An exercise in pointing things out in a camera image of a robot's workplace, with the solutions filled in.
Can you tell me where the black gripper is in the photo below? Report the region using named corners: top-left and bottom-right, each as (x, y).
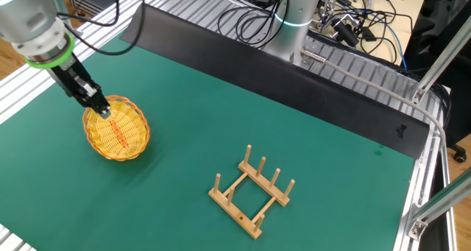
top-left (49, 57), bottom-right (112, 120)

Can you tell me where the orange yellow wicker basket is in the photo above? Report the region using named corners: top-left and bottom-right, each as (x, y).
top-left (82, 94), bottom-right (151, 162)

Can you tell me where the wooden peg dish rack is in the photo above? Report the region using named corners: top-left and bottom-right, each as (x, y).
top-left (208, 144), bottom-right (297, 240)

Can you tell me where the green table mat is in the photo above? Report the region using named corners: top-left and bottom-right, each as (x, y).
top-left (0, 33), bottom-right (417, 251)

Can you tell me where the black rubber barrier strip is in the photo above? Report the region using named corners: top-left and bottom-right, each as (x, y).
top-left (119, 2), bottom-right (431, 160)

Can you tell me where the beige desk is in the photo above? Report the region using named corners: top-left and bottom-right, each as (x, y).
top-left (323, 0), bottom-right (431, 66)

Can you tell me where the black office chair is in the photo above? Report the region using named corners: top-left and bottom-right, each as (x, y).
top-left (403, 0), bottom-right (471, 164)

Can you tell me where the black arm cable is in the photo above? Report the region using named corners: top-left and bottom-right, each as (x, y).
top-left (57, 0), bottom-right (146, 57)

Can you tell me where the aluminium profile table frame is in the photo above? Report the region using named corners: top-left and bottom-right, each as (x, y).
top-left (0, 0), bottom-right (459, 251)

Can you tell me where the black aluminium frame stand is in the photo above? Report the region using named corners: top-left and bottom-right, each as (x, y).
top-left (65, 0), bottom-right (143, 22)

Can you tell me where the black coiled cable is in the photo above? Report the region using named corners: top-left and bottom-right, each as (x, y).
top-left (216, 4), bottom-right (285, 49)

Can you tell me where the grey hose with metal connector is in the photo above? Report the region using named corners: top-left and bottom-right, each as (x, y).
top-left (300, 48), bottom-right (448, 152)

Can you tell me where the black desk cable tangle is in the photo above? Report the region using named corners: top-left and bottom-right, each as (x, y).
top-left (319, 0), bottom-right (415, 66)

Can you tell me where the blue cable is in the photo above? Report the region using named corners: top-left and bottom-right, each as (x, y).
top-left (330, 2), bottom-right (408, 71)

